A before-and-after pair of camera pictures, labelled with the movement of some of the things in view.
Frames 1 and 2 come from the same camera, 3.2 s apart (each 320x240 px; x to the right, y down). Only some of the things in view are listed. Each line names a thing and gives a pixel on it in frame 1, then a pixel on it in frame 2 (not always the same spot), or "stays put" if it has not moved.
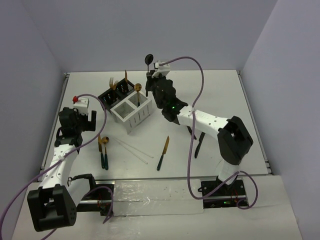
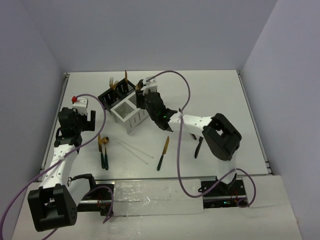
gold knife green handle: [100, 150] stays put
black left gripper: [90, 125] stays put
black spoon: [148, 59] -> [140, 84]
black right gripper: [151, 79] -> [140, 98]
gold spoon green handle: [105, 140] stays put
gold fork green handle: [111, 82] stays put
